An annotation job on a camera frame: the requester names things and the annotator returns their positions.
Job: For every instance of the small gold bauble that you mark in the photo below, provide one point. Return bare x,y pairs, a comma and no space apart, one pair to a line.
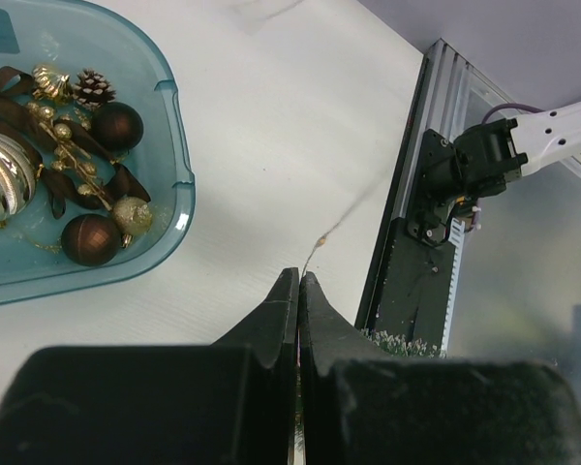
51,84

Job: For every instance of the brown ribbon gold berry sprig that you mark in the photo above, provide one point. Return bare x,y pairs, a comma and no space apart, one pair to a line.
66,159

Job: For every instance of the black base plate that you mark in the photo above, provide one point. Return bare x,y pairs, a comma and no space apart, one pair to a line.
410,287

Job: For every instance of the gold glitter ball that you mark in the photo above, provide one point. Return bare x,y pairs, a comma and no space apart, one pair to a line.
132,216

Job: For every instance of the small green christmas tree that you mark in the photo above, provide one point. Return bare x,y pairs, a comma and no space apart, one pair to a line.
398,345

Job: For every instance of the aluminium front rail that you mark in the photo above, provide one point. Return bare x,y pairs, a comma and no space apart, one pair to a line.
440,102

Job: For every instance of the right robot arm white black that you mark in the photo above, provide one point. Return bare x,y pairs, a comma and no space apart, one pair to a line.
479,163

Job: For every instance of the brown bauble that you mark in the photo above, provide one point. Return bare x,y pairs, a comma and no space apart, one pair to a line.
91,240
117,126

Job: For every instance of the large silver gold bauble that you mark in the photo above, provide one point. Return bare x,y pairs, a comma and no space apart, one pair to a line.
17,178

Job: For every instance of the frosted pine cone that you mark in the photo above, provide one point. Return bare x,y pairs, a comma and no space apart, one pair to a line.
92,90

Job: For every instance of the white slotted cable duct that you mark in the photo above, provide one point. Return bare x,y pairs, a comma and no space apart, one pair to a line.
457,281

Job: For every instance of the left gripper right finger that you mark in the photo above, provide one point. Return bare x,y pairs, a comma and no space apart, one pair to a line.
362,405

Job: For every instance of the teal plastic bin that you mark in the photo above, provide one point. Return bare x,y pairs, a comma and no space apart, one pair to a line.
72,36

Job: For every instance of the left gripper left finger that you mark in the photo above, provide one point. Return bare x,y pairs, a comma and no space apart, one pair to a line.
229,402

